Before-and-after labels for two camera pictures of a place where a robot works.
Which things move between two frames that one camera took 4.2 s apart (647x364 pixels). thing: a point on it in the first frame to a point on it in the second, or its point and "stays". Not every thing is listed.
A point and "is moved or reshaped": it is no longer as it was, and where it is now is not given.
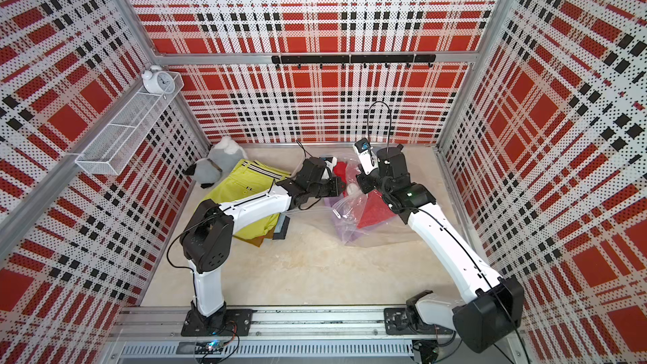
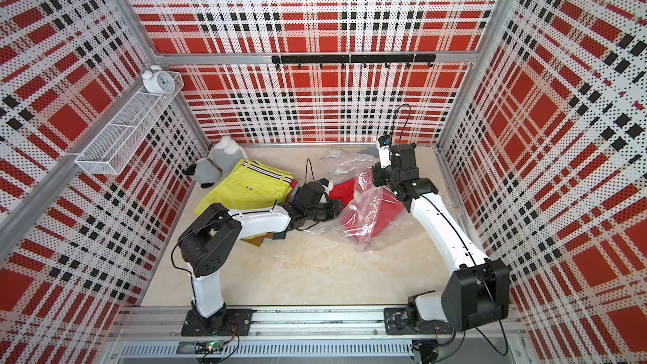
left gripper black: x=335 y=189 to x=334 y=209
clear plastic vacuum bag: x=353 y=217 stays
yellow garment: x=248 y=179 stays
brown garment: x=258 y=240 stays
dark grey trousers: x=282 y=233 stays
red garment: x=375 y=209 is moved or reshaped
